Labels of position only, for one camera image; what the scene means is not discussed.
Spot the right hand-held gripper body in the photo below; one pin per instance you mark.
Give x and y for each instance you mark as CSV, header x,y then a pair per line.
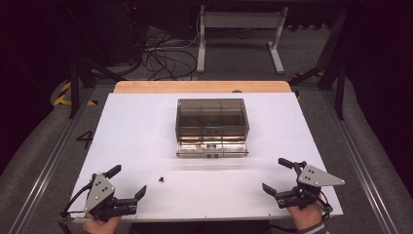
x,y
316,178

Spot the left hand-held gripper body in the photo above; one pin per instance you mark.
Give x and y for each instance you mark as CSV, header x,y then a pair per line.
x,y
99,192

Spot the person's left hand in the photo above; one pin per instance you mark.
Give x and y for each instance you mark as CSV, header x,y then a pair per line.
x,y
101,225

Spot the person's right hand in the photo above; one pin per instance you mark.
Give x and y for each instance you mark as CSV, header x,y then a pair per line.
x,y
305,216

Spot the white board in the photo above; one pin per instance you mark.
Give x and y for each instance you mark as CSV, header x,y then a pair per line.
x,y
139,130

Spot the transparent plastic drawer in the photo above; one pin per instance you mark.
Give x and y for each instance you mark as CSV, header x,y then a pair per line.
x,y
211,148

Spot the smoky transparent drawer cabinet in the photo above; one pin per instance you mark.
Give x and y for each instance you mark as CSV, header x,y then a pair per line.
x,y
212,113

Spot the yellow black hazard tape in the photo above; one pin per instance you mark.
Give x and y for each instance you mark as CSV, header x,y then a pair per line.
x,y
61,97

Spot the black metal stand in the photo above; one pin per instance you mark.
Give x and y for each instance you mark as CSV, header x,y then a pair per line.
x,y
339,81
75,84

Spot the wooden table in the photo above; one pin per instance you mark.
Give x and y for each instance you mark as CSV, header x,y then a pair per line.
x,y
201,86

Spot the black equipment case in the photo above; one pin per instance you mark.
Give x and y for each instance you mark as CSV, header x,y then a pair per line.
x,y
121,32

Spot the aluminium rail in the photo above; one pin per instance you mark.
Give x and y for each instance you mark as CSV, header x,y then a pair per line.
x,y
48,165
360,165

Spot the grey metal desk frame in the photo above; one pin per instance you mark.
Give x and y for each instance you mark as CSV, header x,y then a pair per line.
x,y
240,20

